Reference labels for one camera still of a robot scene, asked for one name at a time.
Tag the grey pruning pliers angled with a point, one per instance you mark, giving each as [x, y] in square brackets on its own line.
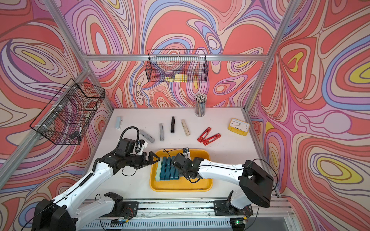
[147, 136]

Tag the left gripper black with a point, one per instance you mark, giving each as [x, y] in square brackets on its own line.
[143, 154]

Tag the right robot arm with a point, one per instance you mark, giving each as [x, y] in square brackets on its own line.
[256, 185]

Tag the yellow sticky notes in basket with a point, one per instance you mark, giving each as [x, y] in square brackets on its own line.
[178, 78]

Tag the black pruning pliers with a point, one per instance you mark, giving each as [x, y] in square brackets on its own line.
[172, 127]

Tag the yellow alarm clock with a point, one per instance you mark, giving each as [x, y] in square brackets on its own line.
[239, 127]

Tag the grey pruning pliers upright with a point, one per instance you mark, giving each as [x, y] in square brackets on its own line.
[161, 129]

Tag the pencil holder cup with pencils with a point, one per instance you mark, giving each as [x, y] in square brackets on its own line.
[200, 105]

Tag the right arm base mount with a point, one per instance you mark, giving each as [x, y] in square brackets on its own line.
[224, 208]

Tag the black wire basket wall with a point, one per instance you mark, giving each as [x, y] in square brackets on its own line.
[67, 117]
[163, 63]

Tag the black wire basket back wall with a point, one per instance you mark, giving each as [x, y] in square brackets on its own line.
[163, 63]

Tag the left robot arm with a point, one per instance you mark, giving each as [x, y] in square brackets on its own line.
[65, 213]

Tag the aluminium front rail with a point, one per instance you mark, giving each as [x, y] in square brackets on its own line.
[181, 215]

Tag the beige pruning pliers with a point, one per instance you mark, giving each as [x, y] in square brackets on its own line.
[185, 127]

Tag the light blue-grey pliers far left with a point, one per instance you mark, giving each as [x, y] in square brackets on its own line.
[118, 122]

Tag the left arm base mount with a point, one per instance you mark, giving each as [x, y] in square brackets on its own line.
[122, 208]

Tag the black wire basket left wall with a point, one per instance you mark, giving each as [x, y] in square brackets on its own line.
[67, 117]

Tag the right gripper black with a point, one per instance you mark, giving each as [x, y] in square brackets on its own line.
[183, 173]

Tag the dark teal pruning pliers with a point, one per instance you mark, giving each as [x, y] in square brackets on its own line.
[163, 169]

